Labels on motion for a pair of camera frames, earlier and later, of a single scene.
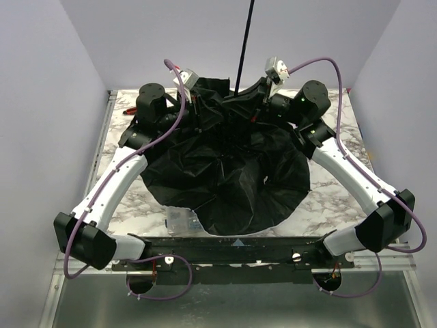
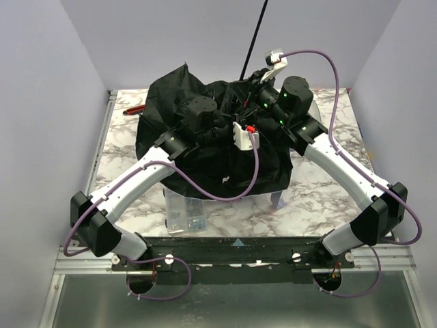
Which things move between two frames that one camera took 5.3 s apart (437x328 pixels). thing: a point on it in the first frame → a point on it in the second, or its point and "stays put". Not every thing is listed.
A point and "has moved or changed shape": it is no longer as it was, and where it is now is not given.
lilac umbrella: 231,160 has moved or changed shape
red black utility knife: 130,111 stays put
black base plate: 235,260 stays put
